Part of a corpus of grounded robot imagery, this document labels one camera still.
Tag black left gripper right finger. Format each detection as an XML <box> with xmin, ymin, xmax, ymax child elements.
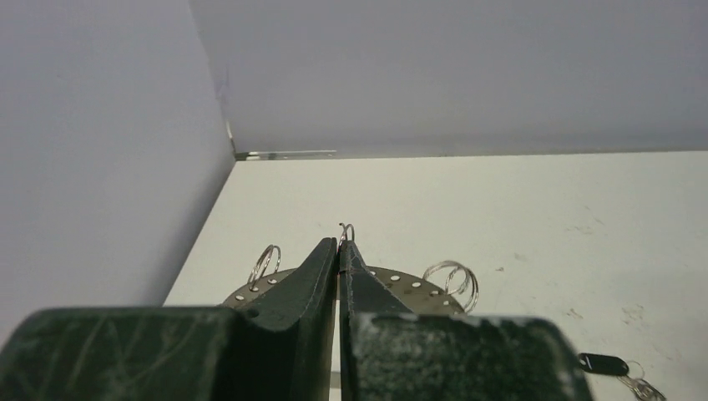
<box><xmin>339</xmin><ymin>241</ymin><xmax>592</xmax><ymax>400</ymax></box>

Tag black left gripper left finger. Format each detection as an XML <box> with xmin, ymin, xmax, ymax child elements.
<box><xmin>1</xmin><ymin>238</ymin><xmax>338</xmax><ymax>400</ymax></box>

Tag metal disc with keyrings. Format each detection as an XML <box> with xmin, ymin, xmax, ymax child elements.
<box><xmin>220</xmin><ymin>244</ymin><xmax>479</xmax><ymax>315</ymax></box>

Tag aluminium rear rail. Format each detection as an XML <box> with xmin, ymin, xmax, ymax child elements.
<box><xmin>235</xmin><ymin>150</ymin><xmax>336</xmax><ymax>161</ymax></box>

